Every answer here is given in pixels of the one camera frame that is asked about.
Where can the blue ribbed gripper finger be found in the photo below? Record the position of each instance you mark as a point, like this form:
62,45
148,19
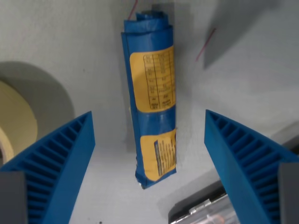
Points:
70,158
229,158

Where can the blue bag with yellow label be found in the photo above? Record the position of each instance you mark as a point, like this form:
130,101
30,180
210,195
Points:
149,81

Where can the clear screwdriver bit case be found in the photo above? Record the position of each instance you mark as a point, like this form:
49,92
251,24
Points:
198,207

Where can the beige masking tape roll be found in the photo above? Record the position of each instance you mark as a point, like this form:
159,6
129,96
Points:
18,116

